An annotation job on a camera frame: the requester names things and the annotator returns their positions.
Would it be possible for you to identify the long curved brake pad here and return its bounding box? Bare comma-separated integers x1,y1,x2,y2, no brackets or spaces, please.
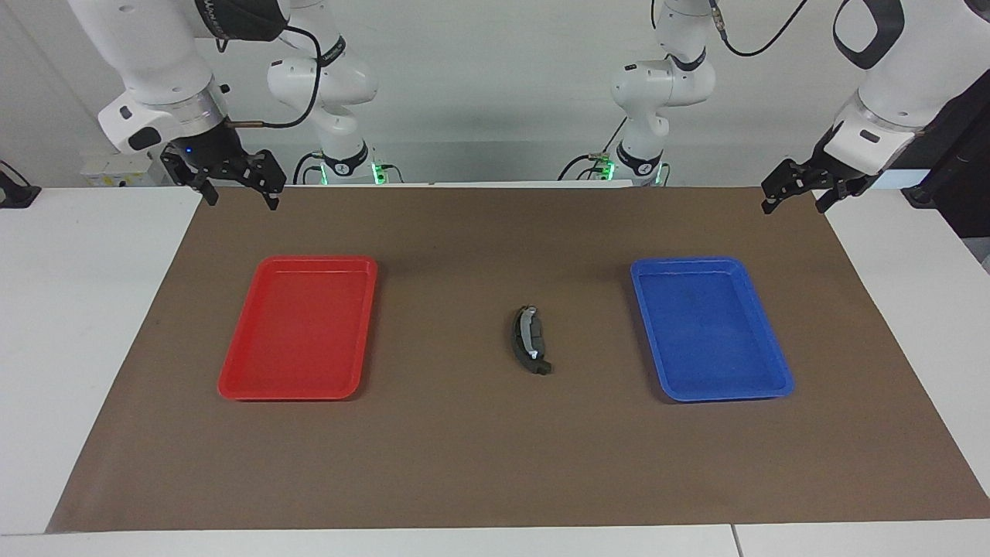
510,304,555,378

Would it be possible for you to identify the black stand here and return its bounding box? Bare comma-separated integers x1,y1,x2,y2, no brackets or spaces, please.
901,68,990,239

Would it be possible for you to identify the blue plastic tray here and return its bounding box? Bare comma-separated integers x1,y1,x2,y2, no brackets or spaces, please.
630,257,796,403

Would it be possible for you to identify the red plastic tray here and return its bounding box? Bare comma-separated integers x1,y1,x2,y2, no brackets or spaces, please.
217,256,379,402

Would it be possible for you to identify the brown table mat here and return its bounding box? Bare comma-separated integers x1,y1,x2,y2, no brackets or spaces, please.
46,186,990,533

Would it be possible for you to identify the black base cable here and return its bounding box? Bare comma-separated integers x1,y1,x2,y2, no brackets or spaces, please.
292,151,326,185
558,116,629,183

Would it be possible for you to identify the white wall box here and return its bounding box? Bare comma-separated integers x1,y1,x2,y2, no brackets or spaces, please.
81,153,167,187

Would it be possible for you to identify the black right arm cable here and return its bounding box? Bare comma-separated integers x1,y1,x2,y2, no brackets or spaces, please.
219,23,322,128

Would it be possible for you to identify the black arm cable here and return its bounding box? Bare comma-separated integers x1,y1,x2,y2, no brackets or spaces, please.
710,0,809,57
219,23,322,128

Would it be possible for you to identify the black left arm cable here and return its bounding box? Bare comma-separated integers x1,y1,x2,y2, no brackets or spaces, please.
710,0,809,57

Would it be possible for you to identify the black clamp mount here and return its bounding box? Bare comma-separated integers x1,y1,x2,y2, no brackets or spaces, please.
0,161,41,209

